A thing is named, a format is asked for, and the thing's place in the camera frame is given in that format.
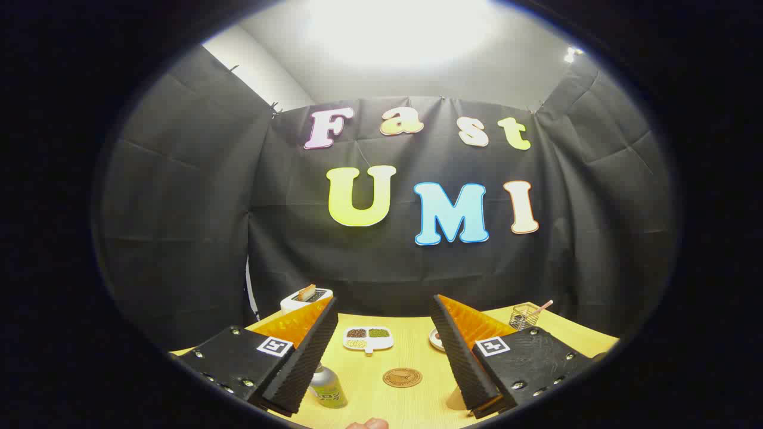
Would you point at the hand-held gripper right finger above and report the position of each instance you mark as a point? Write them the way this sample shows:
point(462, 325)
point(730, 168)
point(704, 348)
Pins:
point(459, 351)

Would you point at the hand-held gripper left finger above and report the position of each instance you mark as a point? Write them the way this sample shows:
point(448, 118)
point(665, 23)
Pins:
point(304, 357)

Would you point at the silver green juice bottle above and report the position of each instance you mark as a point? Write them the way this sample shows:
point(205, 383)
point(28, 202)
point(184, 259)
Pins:
point(329, 390)

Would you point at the round cork coaster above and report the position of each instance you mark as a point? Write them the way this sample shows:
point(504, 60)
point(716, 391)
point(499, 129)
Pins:
point(402, 378)

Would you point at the white round plate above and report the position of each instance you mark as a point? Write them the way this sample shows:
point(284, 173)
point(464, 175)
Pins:
point(434, 341)

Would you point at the wooden table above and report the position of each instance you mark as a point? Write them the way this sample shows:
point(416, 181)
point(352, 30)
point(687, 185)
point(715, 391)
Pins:
point(411, 348)

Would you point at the white toaster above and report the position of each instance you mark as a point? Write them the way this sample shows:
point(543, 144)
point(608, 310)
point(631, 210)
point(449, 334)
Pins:
point(292, 304)

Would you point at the toast slice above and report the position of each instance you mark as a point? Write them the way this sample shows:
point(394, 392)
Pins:
point(306, 292)

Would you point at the white divided dish with beans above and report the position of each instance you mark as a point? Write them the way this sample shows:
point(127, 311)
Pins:
point(368, 339)

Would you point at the pink stick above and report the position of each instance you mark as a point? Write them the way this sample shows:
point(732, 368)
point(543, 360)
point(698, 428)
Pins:
point(542, 307)

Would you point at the black backdrop cloth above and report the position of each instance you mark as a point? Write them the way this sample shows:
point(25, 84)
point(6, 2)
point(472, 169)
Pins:
point(298, 256)

